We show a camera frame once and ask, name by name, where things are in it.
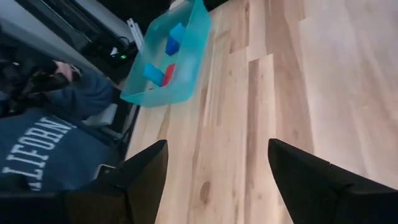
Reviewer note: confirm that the dark blue box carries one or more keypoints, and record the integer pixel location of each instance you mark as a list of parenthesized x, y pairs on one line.
[(172, 46)]

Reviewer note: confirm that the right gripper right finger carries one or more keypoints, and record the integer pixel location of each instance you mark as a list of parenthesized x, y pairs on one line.
[(308, 189)]

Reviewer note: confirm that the grey desk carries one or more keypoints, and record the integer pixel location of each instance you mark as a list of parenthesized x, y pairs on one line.
[(37, 34)]

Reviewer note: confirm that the person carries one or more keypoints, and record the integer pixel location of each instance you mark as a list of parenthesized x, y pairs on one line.
[(49, 143)]

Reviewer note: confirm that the plain red box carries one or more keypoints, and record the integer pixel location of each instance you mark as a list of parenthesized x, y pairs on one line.
[(168, 74)]

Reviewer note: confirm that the person's hand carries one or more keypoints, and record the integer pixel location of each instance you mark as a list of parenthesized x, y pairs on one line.
[(66, 71)]

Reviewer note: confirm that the silver metal bracket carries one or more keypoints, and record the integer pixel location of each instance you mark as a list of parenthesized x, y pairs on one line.
[(136, 31)]

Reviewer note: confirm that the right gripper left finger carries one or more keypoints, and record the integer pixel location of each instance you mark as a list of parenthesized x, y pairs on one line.
[(146, 180)]

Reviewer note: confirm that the green plastic bin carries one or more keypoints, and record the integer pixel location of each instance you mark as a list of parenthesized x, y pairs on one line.
[(186, 81)]

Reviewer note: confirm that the black aluminium table frame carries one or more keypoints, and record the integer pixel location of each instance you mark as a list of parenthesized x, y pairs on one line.
[(129, 127)]

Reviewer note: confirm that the black device with green light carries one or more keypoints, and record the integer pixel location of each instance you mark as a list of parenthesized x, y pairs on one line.
[(115, 51)]

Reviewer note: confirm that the teal box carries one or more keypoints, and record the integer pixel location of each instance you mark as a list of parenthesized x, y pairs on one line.
[(153, 74), (178, 32)]

